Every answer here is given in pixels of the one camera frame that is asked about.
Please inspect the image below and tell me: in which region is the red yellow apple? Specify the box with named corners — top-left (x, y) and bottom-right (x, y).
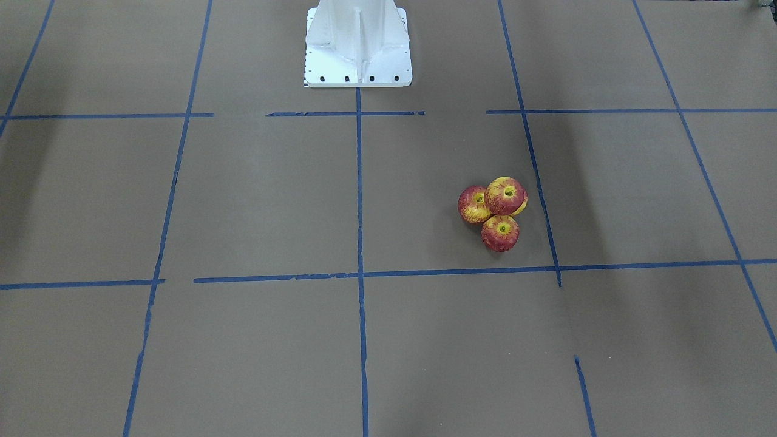
top-left (457, 185), bottom-right (493, 225)
top-left (485, 177), bottom-right (527, 215)
top-left (509, 194), bottom-right (528, 217)
top-left (481, 215), bottom-right (521, 252)

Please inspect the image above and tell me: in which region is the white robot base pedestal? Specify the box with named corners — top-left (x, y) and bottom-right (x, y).
top-left (304, 1), bottom-right (413, 88)

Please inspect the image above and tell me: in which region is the red yellow apple front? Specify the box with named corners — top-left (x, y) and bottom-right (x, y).
top-left (481, 215), bottom-right (521, 252)

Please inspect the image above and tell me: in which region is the red yellow apple back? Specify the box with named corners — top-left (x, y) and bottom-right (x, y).
top-left (509, 194), bottom-right (528, 217)

